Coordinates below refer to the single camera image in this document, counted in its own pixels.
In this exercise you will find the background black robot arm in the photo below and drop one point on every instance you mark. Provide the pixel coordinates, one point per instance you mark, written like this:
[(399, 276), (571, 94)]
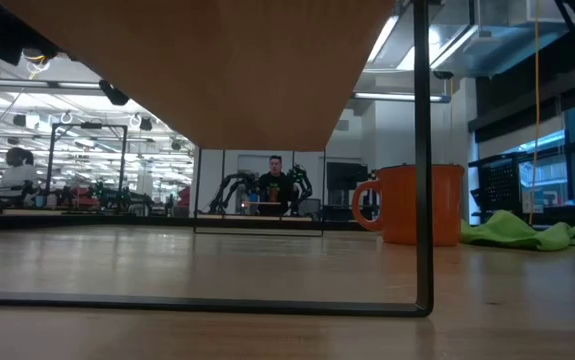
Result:
[(229, 190), (301, 187)]

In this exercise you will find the wooden shelf board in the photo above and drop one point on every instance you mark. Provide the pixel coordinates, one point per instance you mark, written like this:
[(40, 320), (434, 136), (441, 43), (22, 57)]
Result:
[(227, 70)]

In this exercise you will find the person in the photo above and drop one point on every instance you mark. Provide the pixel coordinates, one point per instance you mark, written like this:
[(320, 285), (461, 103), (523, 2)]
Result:
[(17, 177), (275, 187)]

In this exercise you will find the black monitor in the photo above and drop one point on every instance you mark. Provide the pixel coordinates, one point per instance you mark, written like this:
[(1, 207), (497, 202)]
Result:
[(345, 176)]

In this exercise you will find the orange ceramic mug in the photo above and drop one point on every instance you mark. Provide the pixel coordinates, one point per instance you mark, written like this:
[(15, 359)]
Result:
[(402, 205)]

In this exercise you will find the black perforated cart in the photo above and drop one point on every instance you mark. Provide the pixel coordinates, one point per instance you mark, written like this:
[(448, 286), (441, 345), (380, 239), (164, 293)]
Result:
[(499, 187)]

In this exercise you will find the green cloth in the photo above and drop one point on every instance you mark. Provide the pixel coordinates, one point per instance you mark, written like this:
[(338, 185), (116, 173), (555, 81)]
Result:
[(517, 232)]

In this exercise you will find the black metal rig frame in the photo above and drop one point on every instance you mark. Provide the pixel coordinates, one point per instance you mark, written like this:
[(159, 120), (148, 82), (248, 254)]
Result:
[(87, 165)]

